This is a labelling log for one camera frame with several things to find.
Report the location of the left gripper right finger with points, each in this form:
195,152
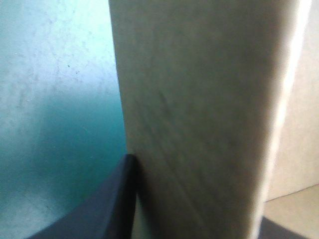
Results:
286,231

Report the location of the brown cardboard box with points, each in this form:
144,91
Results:
199,112

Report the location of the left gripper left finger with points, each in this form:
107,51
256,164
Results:
107,206

